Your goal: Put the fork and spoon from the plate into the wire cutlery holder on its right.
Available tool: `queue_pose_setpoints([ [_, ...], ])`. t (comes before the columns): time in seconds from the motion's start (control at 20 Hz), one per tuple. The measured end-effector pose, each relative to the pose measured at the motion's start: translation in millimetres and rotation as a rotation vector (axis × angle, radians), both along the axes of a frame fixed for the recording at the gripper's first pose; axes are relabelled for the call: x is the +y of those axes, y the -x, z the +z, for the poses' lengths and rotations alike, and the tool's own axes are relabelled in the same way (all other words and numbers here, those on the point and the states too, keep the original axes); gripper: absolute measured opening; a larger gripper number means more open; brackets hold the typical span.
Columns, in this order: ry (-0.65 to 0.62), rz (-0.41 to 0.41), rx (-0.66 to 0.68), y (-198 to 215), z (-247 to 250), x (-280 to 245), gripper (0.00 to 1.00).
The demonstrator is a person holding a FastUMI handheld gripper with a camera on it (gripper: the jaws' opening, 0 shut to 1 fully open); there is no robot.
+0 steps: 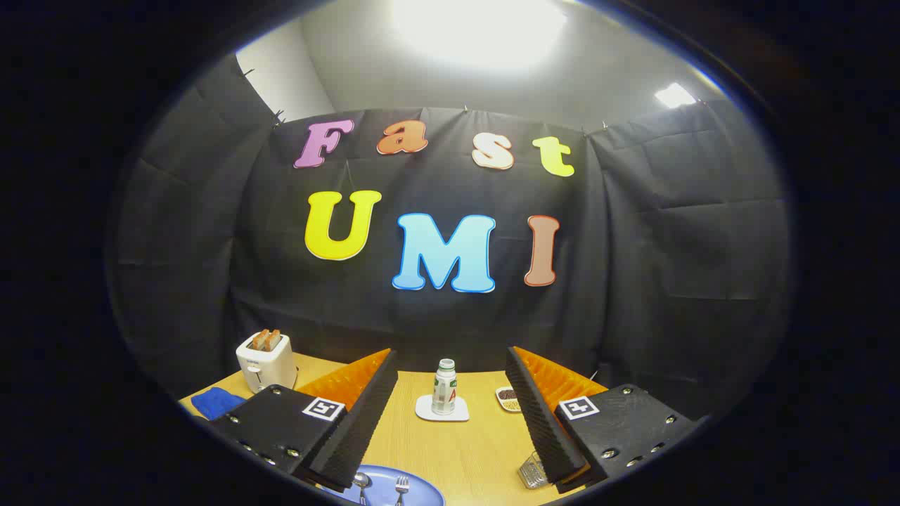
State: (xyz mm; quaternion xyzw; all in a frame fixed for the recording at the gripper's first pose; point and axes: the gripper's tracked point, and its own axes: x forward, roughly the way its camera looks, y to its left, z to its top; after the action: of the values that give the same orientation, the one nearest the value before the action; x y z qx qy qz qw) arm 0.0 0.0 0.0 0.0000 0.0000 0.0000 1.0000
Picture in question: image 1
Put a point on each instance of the white toaster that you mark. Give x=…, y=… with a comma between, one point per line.
x=267, y=369

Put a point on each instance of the blue folded towel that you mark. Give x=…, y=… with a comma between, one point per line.
x=216, y=403

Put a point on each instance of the small ceiling light panel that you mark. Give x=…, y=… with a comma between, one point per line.
x=673, y=95

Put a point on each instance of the white square coaster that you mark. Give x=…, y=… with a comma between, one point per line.
x=425, y=411

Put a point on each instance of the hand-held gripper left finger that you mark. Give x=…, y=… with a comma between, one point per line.
x=351, y=436

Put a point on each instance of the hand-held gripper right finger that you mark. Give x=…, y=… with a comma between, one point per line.
x=545, y=429

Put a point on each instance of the white green drink bottle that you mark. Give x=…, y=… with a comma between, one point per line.
x=444, y=390

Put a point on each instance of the white divided bean dish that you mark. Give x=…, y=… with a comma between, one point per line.
x=508, y=399

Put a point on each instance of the toast slice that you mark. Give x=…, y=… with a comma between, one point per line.
x=274, y=339
x=261, y=341

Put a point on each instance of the large ceiling light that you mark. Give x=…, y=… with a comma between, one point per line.
x=478, y=28

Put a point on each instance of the blue round plate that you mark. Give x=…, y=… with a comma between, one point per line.
x=383, y=485

